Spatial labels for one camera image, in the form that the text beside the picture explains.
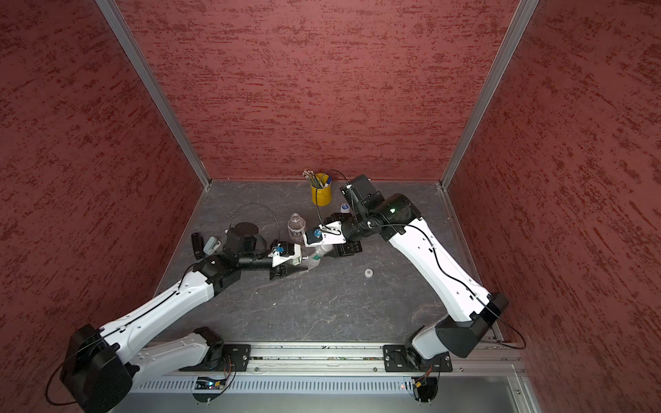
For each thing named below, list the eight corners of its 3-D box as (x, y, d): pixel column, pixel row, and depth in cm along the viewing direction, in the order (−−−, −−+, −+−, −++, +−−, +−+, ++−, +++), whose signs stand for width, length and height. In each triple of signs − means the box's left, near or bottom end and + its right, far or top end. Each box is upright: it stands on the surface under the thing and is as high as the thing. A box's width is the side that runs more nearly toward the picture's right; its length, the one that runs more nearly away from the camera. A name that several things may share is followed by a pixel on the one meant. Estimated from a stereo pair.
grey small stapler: (205, 254, 98) (200, 248, 95) (215, 240, 102) (211, 235, 99) (212, 256, 98) (208, 251, 95) (222, 243, 102) (218, 237, 98)
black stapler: (198, 260, 97) (194, 255, 94) (194, 239, 103) (190, 233, 100) (207, 256, 98) (203, 251, 95) (203, 236, 104) (199, 230, 101)
